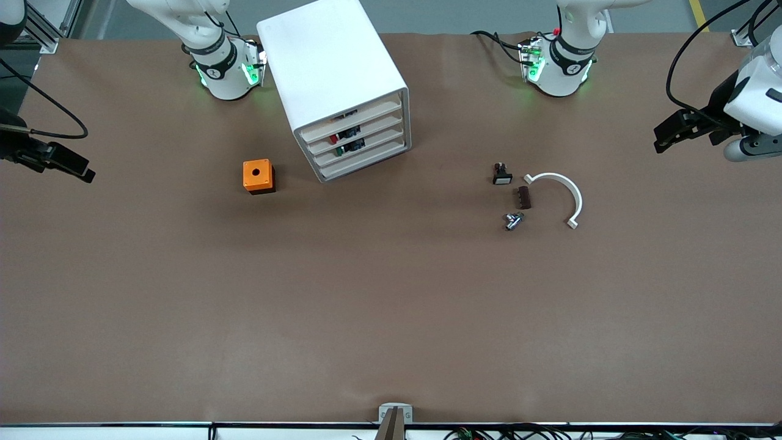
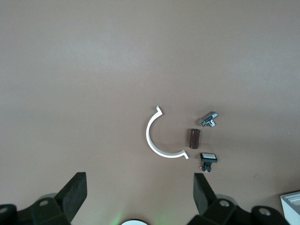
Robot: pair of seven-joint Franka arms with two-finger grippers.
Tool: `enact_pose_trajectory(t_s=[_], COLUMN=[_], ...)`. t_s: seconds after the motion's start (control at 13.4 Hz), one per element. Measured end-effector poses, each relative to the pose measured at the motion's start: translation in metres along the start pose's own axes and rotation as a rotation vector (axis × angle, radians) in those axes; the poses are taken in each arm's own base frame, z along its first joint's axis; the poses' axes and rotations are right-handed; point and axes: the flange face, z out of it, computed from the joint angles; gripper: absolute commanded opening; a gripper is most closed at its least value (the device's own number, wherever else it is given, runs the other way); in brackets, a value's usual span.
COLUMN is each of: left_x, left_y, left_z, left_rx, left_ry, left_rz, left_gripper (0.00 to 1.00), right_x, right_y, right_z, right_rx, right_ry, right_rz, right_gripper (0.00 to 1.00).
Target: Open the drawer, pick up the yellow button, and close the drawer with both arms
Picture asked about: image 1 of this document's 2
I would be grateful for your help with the black button with white face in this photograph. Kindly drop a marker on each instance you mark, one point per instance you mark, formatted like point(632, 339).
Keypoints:
point(502, 178)

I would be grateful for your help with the brown table mat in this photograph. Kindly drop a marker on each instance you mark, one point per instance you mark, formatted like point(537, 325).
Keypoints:
point(366, 305)

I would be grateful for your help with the grey mount bracket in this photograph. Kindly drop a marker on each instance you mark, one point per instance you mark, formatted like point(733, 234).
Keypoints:
point(385, 412)

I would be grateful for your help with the red push button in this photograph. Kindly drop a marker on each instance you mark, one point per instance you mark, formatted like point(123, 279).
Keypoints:
point(335, 139)

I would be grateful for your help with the green lit control box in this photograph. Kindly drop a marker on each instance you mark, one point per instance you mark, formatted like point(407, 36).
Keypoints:
point(253, 64)
point(533, 58)

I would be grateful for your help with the tan slanted bar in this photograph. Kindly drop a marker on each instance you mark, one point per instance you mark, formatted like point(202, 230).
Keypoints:
point(392, 428)

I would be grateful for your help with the white table edge rail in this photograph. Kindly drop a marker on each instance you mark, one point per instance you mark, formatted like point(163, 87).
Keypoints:
point(122, 431)

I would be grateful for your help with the aluminium frame profile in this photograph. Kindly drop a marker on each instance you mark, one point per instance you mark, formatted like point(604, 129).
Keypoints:
point(742, 38)
point(46, 33)

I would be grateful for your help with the silver metal bolt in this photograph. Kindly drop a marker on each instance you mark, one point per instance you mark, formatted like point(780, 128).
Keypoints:
point(513, 221)

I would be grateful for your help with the small brown block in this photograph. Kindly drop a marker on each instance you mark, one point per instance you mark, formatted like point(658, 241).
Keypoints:
point(525, 198)

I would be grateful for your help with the white drawer cabinet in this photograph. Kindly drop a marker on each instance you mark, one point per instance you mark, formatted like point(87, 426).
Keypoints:
point(324, 61)

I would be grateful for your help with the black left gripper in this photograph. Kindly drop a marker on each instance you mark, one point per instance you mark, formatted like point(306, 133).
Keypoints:
point(718, 102)

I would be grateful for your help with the orange box with hole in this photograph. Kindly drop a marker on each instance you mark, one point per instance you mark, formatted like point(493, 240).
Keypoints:
point(256, 174)

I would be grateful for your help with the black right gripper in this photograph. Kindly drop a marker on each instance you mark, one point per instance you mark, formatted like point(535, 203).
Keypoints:
point(13, 145)

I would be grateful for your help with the green push button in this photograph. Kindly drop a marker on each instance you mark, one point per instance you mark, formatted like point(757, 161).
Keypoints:
point(339, 148)

